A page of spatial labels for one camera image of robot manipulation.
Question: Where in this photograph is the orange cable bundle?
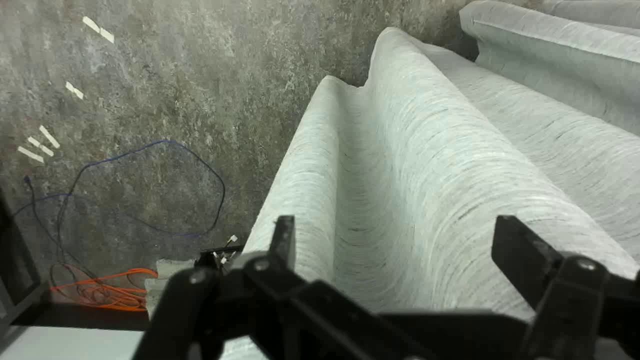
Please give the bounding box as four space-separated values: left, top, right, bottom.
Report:
49 267 161 315

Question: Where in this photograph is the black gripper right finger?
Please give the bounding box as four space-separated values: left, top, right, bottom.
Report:
490 214 640 360

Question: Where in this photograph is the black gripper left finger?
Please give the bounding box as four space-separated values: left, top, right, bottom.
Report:
132 214 428 360

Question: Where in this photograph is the white floor tape strip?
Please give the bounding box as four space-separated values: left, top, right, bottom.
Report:
80 15 117 47

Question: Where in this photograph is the thin blue cable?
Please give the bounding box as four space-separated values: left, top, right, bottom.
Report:
13 138 229 283

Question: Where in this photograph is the grey fabric curtain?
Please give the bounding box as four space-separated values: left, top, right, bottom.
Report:
222 0 640 360

